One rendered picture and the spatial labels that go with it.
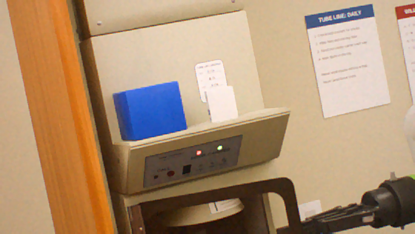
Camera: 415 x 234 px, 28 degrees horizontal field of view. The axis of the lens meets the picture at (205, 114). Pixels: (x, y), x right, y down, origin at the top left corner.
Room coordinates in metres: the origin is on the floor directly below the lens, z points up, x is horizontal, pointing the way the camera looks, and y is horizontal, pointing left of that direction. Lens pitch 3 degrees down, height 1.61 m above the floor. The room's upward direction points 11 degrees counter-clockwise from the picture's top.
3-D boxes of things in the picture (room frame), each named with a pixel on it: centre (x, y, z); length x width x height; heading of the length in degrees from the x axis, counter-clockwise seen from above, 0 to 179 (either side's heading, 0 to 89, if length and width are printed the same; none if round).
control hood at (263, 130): (1.54, 0.01, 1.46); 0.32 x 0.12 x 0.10; 110
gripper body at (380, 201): (1.58, -0.27, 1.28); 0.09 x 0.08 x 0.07; 110
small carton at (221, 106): (1.56, -0.03, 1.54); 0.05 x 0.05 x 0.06; 4
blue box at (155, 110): (1.51, 0.10, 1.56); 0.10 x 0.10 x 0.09; 20
